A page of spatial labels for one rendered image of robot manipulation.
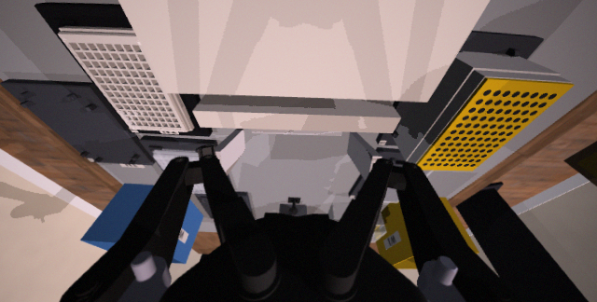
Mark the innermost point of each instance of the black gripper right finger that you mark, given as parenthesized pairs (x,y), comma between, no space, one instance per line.
(450,270)

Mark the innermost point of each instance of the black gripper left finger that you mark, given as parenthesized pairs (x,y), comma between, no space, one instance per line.
(136,267)

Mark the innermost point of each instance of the blue open-top bin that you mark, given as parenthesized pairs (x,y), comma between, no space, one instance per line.
(116,216)

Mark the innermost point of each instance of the yellow open-top bin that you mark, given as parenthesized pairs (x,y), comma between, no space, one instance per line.
(395,247)

